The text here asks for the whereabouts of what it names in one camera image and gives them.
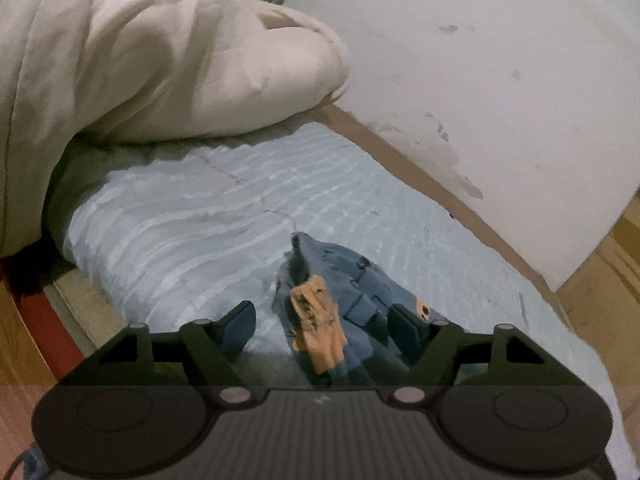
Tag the brown wooden bed platform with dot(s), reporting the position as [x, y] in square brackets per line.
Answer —
[400, 160]

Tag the cream comforter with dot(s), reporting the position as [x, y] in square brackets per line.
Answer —
[150, 60]

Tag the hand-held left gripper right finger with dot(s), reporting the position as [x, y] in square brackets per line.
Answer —
[404, 332]

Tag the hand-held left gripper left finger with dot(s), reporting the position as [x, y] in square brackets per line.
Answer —
[240, 330]

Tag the red bed side rail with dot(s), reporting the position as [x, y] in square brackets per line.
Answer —
[40, 310]

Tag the plywood board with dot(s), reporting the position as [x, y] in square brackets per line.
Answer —
[610, 280]

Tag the blue pants with orange cars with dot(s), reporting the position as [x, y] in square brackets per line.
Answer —
[310, 320]

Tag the light blue quilted mattress pad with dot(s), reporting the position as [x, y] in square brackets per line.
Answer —
[200, 220]

